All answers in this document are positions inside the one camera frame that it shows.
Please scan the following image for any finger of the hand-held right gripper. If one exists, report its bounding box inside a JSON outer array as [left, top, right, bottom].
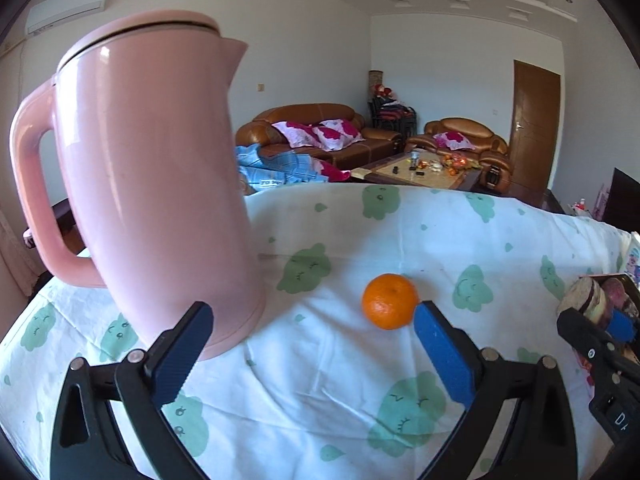
[[611, 309, 640, 346], [556, 308, 622, 377]]

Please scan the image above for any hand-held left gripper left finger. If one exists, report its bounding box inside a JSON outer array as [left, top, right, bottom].
[[50, 301, 215, 480]]

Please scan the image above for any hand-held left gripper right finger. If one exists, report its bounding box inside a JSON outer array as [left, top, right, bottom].
[[412, 301, 573, 480]]

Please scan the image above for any cut purple sweet potato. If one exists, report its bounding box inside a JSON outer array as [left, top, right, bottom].
[[556, 277, 615, 333]]

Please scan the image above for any dark red beet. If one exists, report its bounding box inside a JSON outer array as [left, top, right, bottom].
[[600, 280, 640, 321]]

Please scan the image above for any orange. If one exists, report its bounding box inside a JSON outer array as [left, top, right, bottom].
[[362, 273, 420, 331]]

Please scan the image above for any white green-printed tablecloth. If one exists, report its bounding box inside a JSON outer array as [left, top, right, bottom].
[[0, 184, 640, 480]]

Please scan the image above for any black television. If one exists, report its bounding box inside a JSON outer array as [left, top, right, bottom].
[[600, 167, 640, 233]]

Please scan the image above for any pink package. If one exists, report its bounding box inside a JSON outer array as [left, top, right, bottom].
[[592, 185, 613, 221]]

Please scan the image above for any dark wooden cabinet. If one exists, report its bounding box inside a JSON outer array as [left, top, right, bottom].
[[480, 182, 576, 216]]

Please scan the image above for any pink electric kettle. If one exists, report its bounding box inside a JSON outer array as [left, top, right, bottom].
[[9, 9, 268, 362]]

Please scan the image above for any wooden coffee table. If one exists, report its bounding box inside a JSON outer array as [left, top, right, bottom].
[[350, 149, 483, 192]]

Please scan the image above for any pile of small oranges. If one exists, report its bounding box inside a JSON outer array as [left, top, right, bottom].
[[417, 152, 473, 177]]

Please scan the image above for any beige curtain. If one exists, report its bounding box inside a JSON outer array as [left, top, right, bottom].
[[0, 210, 46, 301]]

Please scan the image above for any blue cloth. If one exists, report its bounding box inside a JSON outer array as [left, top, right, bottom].
[[235, 142, 326, 193]]

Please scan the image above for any brown wooden door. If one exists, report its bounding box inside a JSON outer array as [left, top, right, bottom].
[[510, 59, 561, 192]]

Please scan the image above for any red floral cloth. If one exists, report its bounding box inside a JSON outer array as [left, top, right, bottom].
[[312, 157, 353, 183]]

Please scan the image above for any small floral pink cushion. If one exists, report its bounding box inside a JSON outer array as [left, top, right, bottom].
[[434, 131, 476, 152]]

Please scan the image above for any brown leather armchair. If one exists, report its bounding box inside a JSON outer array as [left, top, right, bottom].
[[424, 117, 512, 191]]

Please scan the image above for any stack of dark chairs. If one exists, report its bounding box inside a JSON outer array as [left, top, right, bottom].
[[369, 95, 418, 136]]

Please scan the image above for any brown leather sofa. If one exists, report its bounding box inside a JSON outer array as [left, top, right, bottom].
[[235, 103, 403, 171]]

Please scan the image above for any white air conditioner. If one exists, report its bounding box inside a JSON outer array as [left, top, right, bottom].
[[25, 0, 110, 37]]

